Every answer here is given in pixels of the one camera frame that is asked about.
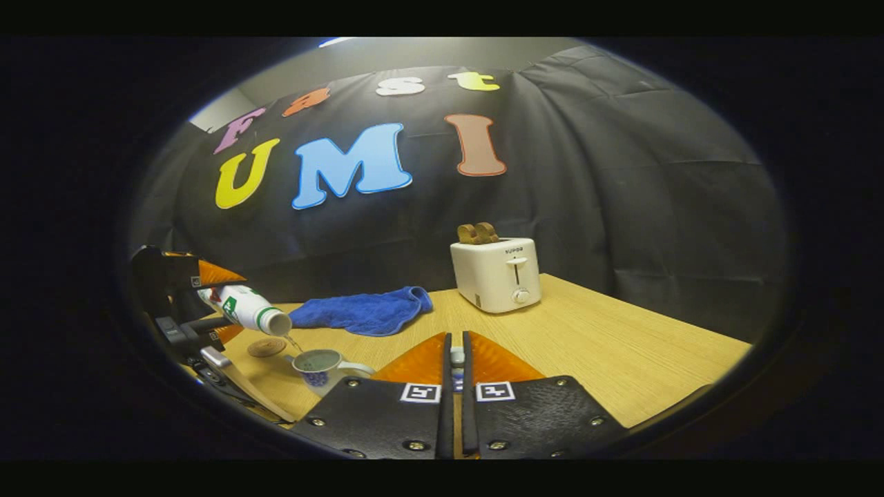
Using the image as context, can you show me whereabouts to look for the white blue-patterned teacup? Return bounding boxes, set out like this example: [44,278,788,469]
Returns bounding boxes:
[285,349,376,398]

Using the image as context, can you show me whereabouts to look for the white green-label water bottle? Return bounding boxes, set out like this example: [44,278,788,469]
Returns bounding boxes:
[198,285,293,337]

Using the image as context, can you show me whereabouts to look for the white toaster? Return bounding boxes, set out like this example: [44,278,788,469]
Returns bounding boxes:
[450,237,542,314]

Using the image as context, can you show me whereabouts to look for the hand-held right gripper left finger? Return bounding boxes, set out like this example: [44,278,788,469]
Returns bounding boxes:
[290,333,454,460]

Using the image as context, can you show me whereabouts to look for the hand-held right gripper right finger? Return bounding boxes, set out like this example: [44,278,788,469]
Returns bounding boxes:
[461,331,629,460]

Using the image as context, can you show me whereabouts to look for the brown toast slices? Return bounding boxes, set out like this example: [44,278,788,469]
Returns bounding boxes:
[457,222,499,245]

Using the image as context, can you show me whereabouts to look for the blue towel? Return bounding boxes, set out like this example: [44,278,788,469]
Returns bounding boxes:
[289,286,434,338]

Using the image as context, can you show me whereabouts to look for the black backdrop cloth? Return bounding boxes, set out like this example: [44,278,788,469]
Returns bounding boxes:
[131,45,788,344]

